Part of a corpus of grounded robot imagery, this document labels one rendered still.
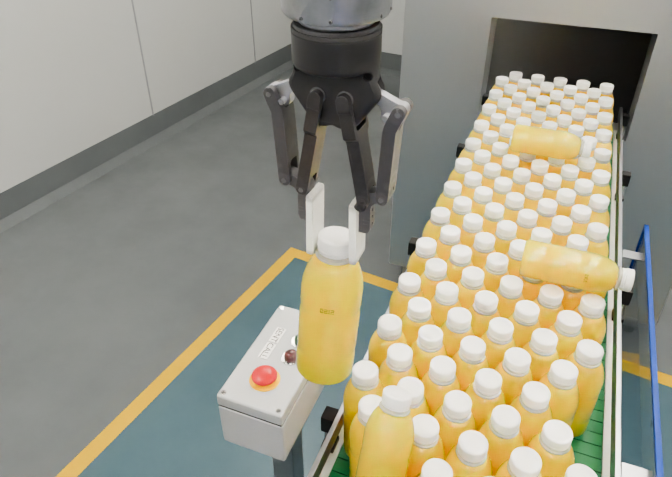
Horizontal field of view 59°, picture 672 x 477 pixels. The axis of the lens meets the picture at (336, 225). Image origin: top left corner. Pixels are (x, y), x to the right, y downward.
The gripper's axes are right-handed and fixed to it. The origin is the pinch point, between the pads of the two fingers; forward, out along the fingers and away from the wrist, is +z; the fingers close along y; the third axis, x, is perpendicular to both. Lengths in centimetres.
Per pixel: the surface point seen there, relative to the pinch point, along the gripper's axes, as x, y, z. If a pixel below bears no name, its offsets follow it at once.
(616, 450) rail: 20, 37, 44
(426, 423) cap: 6.8, 10.5, 34.1
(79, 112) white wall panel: 193, -234, 105
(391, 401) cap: 3.8, 6.2, 28.1
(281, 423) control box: -1.0, -7.4, 33.5
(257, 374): 3.4, -13.1, 30.8
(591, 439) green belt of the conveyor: 28, 35, 52
